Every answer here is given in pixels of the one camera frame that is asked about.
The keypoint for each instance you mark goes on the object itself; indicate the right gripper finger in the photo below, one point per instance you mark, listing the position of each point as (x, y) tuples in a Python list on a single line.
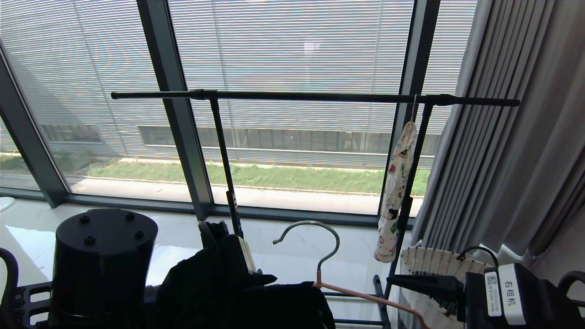
[(434, 285)]

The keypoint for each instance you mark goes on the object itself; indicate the cream printed garment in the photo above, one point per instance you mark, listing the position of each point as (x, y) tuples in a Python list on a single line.
[(395, 192)]

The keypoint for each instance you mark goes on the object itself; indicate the pink clothes hanger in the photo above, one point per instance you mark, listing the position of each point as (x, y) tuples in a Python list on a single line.
[(329, 246), (413, 107)]

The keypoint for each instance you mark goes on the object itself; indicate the black garment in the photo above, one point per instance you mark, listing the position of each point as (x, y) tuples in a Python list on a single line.
[(256, 301)]

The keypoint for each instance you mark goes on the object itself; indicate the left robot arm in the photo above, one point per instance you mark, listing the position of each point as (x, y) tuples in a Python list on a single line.
[(100, 265)]

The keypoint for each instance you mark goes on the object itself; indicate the white laundry basket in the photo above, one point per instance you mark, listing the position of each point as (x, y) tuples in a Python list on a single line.
[(429, 265)]

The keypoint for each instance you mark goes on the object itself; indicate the black clothes rack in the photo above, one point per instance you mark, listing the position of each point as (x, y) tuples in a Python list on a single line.
[(320, 97)]

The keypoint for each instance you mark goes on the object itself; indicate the brown curtain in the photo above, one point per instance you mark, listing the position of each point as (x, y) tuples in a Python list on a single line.
[(512, 137)]

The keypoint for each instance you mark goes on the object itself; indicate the window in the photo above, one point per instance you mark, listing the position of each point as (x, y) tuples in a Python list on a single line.
[(173, 91)]

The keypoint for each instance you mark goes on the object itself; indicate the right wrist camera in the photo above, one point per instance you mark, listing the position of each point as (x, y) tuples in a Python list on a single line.
[(525, 297)]

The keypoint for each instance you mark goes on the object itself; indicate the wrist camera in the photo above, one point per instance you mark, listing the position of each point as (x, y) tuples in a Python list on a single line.
[(525, 297), (244, 256)]

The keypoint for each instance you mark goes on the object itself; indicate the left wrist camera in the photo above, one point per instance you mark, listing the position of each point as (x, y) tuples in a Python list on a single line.
[(244, 256)]

